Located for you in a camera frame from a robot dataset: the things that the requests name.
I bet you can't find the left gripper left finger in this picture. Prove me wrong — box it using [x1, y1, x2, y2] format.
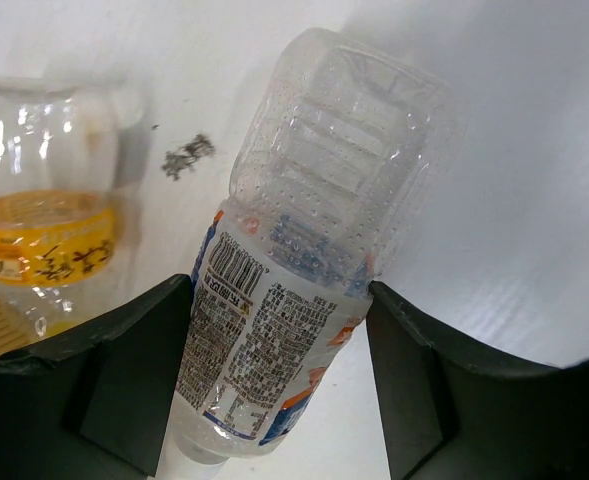
[0, 274, 193, 479]

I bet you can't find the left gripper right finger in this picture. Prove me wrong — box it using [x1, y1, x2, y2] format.
[366, 282, 589, 479]

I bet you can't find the clear bottle orange cap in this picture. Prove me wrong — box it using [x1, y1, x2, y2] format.
[0, 77, 143, 340]

